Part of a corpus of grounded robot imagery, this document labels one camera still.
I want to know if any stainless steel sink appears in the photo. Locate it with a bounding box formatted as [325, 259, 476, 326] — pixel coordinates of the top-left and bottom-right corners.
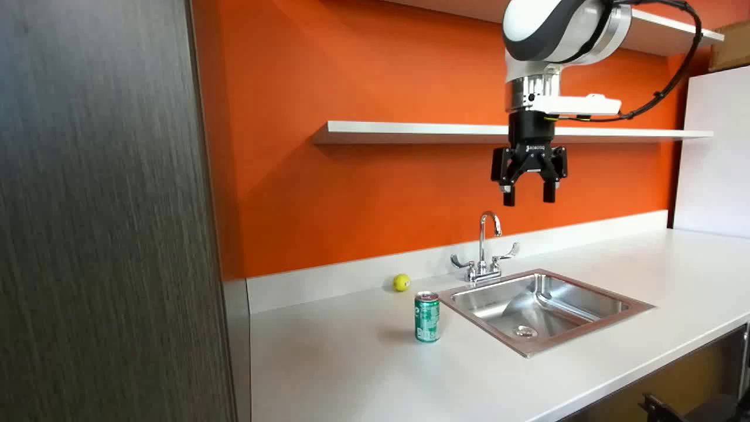
[435, 268, 657, 358]

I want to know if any chrome sink faucet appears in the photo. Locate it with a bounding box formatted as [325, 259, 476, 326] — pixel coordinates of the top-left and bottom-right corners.
[448, 209, 522, 284]

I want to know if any long white wall shelf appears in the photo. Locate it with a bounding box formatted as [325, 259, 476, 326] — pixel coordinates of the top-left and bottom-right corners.
[312, 118, 715, 148]

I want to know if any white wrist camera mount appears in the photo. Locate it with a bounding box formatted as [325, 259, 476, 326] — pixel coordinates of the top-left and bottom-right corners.
[526, 92, 623, 121]

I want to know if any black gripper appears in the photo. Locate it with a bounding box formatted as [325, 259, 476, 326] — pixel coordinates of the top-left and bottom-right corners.
[489, 111, 570, 209]

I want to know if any green soda can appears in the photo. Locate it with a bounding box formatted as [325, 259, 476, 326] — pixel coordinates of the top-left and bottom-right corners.
[412, 289, 443, 345]

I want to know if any dark wood cabinet panel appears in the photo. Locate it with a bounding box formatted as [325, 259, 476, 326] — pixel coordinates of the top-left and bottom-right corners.
[0, 0, 242, 422]

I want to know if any white backsplash strip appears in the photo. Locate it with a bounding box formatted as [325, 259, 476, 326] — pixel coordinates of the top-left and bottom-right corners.
[244, 209, 673, 317]

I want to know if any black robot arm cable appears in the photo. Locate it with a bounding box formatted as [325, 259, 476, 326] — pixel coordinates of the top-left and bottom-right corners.
[571, 0, 705, 125]

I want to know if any white side panel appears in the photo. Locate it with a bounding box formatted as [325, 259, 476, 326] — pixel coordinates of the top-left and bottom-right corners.
[673, 62, 750, 241]

